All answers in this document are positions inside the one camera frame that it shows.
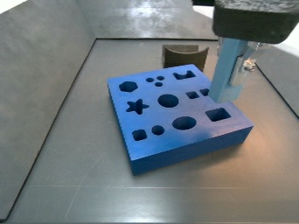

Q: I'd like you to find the light blue rectangular block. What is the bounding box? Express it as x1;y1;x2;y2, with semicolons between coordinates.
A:
208;38;248;103

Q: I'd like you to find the dark curved bracket stand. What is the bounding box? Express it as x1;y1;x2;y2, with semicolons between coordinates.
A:
162;45;209;70

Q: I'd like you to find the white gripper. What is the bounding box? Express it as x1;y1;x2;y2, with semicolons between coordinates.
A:
212;0;299;87

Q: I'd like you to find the blue shape-sorting board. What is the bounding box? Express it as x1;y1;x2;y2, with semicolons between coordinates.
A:
106;65;253;175

